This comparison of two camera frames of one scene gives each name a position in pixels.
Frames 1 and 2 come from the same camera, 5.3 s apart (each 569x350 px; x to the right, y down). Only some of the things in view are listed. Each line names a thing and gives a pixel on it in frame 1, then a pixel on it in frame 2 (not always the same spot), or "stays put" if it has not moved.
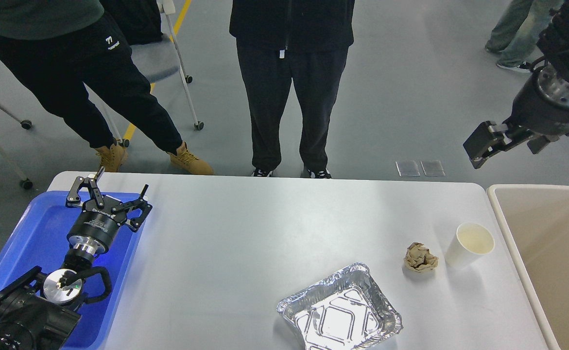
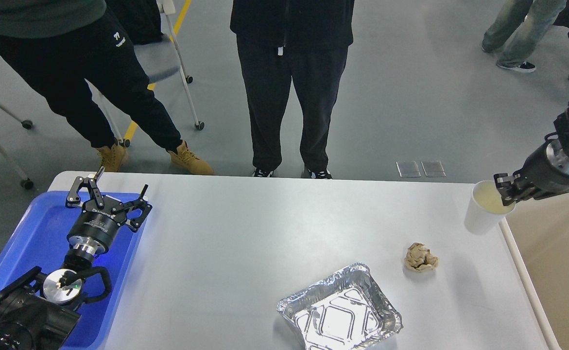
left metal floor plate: [407, 168] stays put
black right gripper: [548, 105] -> [542, 178]
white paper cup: [472, 239] -> [485, 210]
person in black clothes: [281, 43] stays put
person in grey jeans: [518, 30] stays put
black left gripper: [94, 231] stays put
